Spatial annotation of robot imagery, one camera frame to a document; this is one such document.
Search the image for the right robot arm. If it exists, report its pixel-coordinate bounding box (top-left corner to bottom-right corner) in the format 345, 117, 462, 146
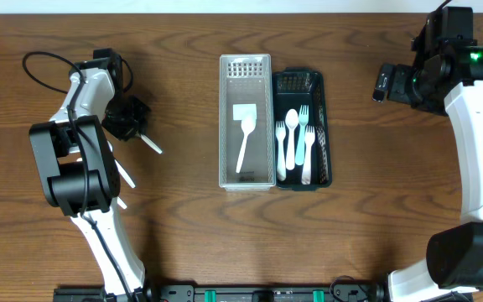
373, 40, 483, 301

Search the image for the teal plastic fork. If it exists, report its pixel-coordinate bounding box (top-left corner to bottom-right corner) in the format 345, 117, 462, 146
295, 105, 309, 165

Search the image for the white plastic spoon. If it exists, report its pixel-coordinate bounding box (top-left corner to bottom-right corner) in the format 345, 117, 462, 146
115, 160, 136, 189
138, 133, 163, 154
117, 197, 127, 210

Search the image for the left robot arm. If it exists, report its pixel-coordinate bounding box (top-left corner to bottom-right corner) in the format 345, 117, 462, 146
29, 65, 148, 301

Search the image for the clear plastic basket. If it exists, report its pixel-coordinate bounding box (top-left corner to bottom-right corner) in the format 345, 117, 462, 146
219, 54, 277, 191

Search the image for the white label sticker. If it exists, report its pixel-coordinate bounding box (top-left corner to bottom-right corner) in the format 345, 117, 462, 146
232, 103, 257, 121

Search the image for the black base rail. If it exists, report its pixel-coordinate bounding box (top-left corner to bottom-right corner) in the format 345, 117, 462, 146
52, 275, 393, 302

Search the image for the white spoon in basket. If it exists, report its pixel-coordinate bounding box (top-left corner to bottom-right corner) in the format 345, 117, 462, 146
285, 109, 299, 170

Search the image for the black plastic basket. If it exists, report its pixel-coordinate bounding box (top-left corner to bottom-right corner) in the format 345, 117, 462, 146
273, 68, 332, 190

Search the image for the white plastic fork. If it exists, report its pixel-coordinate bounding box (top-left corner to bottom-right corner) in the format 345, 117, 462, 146
275, 121, 286, 181
301, 126, 315, 185

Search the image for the translucent plastic spoon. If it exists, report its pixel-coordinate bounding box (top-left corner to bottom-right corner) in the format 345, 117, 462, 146
236, 115, 256, 174

